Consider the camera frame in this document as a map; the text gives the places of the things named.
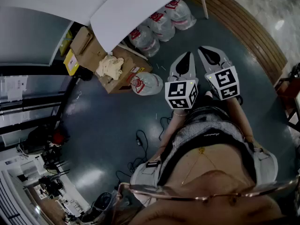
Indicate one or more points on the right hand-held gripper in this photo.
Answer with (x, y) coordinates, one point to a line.
(225, 81)

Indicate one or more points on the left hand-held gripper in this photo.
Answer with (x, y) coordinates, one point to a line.
(178, 90)

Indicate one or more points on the flat cardboard box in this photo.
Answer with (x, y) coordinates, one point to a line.
(126, 67)

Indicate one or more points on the wooden slatted platform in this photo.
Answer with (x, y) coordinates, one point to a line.
(246, 32)

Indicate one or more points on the wooden table leg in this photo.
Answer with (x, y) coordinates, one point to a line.
(203, 3)

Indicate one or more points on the grey round bin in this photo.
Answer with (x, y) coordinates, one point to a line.
(100, 205)

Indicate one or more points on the white table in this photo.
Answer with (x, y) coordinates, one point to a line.
(131, 13)

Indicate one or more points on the cream crumpled cloth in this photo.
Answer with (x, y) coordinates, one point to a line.
(110, 65)

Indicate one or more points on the person's right forearm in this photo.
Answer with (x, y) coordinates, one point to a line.
(239, 116)

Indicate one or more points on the person's left forearm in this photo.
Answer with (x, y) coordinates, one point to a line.
(174, 125)

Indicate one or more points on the striped grey and black top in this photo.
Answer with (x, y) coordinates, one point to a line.
(211, 125)

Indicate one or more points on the yellow bin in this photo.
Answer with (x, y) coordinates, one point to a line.
(71, 63)

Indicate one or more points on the paper notice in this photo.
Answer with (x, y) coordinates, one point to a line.
(15, 88)

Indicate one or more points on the thin-framed eyeglasses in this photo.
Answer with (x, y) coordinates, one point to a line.
(206, 198)

